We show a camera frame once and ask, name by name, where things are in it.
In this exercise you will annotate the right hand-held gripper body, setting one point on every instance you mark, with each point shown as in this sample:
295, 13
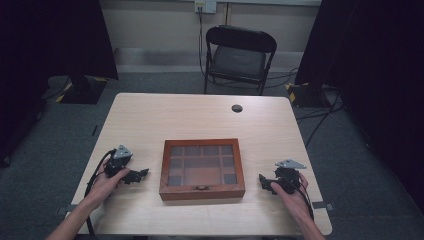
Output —
287, 176

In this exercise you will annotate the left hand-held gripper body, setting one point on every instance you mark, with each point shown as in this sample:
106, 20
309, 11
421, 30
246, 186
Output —
117, 160

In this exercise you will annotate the wooden box with glass lid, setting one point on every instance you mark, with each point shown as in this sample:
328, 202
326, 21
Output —
202, 169

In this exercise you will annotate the person's right hand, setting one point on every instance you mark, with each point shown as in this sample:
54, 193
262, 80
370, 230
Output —
293, 196

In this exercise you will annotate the person's left hand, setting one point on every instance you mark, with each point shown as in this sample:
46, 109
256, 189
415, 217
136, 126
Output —
106, 184

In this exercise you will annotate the black table grommet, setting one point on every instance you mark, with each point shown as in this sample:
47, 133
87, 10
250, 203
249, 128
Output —
237, 108

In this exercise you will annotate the black yellow striped stand base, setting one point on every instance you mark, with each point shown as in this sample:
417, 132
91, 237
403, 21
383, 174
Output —
305, 94

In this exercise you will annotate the black folding chair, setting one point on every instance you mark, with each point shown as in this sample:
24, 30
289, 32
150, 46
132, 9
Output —
239, 59

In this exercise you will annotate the black curtain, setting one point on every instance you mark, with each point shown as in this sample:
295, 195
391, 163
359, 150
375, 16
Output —
373, 63
53, 43

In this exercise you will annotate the white wall socket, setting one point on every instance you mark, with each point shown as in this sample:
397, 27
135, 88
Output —
205, 6

